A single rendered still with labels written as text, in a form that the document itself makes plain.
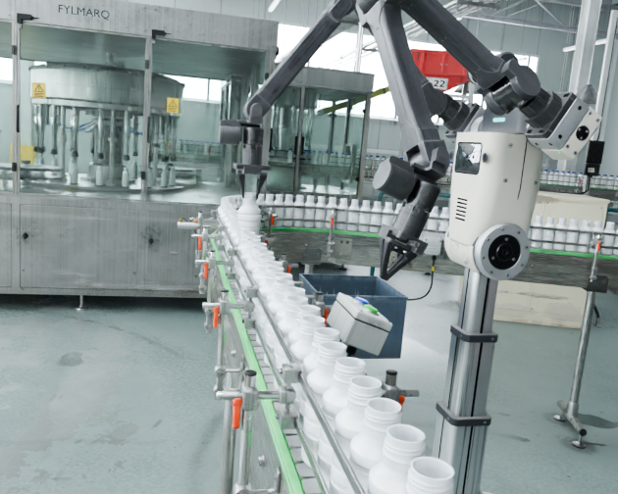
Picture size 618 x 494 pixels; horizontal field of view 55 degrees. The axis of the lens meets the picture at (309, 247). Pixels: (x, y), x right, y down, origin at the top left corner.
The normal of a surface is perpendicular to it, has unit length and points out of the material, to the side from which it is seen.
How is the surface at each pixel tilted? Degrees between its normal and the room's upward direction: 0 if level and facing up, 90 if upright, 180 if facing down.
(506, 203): 101
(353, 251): 90
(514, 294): 89
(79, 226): 90
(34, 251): 90
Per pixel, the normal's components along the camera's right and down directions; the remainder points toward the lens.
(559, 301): -0.07, 0.15
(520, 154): 0.22, 0.18
